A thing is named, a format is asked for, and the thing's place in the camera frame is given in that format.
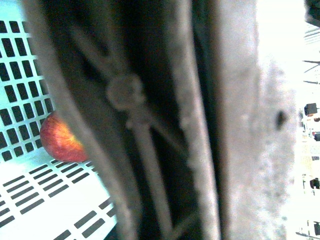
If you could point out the red yellow apple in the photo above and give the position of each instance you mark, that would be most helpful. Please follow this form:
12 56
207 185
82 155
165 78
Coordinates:
59 142

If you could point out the light blue plastic basket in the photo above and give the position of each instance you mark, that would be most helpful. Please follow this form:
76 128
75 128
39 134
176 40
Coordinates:
41 198

